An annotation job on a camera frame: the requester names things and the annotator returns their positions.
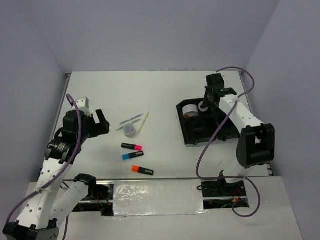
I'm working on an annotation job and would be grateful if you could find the blue pen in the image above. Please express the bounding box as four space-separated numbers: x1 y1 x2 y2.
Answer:
118 113 144 126

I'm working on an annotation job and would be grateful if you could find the blue highlighter marker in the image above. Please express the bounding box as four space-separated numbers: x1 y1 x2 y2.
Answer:
122 151 144 161

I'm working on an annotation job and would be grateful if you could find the large white tape roll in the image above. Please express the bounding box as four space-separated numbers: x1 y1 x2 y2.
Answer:
182 104 199 119

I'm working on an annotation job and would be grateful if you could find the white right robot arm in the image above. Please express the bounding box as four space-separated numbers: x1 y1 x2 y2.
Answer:
201 73 275 197

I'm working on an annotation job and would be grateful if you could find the green pen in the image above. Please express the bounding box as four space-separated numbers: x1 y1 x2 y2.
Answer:
115 118 141 132

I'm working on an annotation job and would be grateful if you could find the clear paperclip jar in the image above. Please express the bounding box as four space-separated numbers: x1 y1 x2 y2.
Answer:
123 123 136 138

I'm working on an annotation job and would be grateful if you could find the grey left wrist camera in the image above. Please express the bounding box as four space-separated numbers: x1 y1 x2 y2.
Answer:
75 97 90 110

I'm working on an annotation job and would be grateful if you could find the yellow pen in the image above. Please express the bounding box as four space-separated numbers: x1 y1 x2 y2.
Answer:
138 111 150 134

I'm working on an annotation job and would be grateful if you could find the small clear tape roll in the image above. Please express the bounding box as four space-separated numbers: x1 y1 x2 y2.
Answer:
198 101 209 113

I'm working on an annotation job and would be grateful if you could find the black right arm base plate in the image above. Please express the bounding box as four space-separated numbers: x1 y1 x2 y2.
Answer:
197 180 247 200

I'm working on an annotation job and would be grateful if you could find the pink highlighter marker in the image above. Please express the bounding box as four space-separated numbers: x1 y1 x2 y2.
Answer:
121 143 143 151

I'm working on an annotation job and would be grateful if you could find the black compartment organizer tray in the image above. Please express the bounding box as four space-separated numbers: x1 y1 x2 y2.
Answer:
176 98 227 145

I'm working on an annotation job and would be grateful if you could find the orange highlighter marker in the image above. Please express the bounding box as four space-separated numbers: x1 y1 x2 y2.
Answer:
131 165 154 176

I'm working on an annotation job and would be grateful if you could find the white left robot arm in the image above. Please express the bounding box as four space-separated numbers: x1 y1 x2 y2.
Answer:
3 106 110 240

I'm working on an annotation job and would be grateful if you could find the silver foil sheet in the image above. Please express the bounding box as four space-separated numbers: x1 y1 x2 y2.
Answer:
113 179 206 217

